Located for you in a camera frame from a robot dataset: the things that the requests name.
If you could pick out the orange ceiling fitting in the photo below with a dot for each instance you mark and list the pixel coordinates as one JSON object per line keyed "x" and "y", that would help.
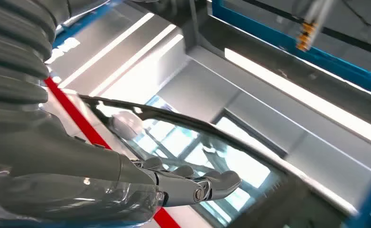
{"x": 305, "y": 36}

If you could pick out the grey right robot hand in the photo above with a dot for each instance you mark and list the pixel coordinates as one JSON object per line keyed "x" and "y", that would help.
{"x": 63, "y": 176}

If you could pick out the blue metal shelf rack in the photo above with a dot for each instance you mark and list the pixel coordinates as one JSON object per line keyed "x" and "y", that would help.
{"x": 298, "y": 47}

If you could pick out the white car with red stripe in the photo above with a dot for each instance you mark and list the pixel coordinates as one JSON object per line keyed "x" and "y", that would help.
{"x": 80, "y": 118}

